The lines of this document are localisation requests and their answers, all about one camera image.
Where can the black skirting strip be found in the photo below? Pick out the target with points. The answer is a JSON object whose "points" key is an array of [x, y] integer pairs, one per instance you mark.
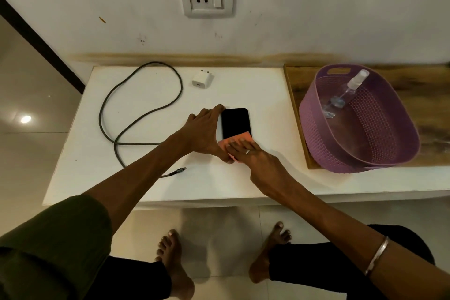
{"points": [[38, 41]]}

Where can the orange cleaning cloth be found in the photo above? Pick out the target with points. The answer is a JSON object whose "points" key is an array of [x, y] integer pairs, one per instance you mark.
{"points": [[239, 137]]}

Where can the person's left foot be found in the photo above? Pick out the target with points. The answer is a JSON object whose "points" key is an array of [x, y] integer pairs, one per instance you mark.
{"points": [[175, 264]]}

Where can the wooden board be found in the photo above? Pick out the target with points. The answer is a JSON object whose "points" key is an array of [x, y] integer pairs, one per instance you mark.
{"points": [[432, 99]]}

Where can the person's right foot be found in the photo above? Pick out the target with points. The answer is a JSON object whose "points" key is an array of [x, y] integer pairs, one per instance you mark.
{"points": [[265, 254]]}

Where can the person's right forearm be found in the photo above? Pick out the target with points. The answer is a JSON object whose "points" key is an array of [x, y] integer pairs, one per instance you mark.
{"points": [[337, 236]]}

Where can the white charger adapter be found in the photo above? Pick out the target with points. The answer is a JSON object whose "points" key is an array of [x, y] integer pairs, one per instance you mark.
{"points": [[201, 79]]}

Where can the person's leg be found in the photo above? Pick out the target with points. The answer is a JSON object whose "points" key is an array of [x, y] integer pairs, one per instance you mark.
{"points": [[316, 268], [130, 280]]}

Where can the person's left forearm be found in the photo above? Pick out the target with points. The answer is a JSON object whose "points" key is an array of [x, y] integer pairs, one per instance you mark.
{"points": [[140, 176]]}

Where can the person's right leg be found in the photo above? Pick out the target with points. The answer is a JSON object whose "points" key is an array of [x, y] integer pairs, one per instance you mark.
{"points": [[316, 268]]}

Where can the person's left hand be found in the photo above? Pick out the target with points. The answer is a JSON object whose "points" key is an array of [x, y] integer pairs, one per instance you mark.
{"points": [[200, 134]]}

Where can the green sleeve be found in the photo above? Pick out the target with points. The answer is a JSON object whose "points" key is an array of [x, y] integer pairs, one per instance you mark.
{"points": [[49, 240]]}

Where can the person's foot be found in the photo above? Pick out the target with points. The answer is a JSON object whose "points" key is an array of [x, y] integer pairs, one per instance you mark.
{"points": [[265, 254], [175, 264]]}

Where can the person's right fingers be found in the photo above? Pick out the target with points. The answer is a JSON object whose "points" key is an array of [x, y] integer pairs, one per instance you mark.
{"points": [[242, 148]]}

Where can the person's left leg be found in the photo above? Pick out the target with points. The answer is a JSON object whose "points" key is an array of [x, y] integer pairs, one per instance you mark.
{"points": [[130, 280]]}

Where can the person's left thumb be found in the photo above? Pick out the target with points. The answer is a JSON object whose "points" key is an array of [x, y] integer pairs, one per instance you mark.
{"points": [[224, 155]]}

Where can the person's right hand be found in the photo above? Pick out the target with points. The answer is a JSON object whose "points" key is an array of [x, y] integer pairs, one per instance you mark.
{"points": [[262, 169]]}

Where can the black smartphone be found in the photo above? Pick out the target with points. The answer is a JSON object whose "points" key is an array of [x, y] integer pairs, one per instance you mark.
{"points": [[235, 121]]}

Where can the purple plastic basket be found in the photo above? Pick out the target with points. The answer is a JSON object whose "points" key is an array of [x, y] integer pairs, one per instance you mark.
{"points": [[383, 134]]}

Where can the clear spray bottle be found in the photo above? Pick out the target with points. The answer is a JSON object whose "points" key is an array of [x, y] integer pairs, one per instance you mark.
{"points": [[346, 94]]}

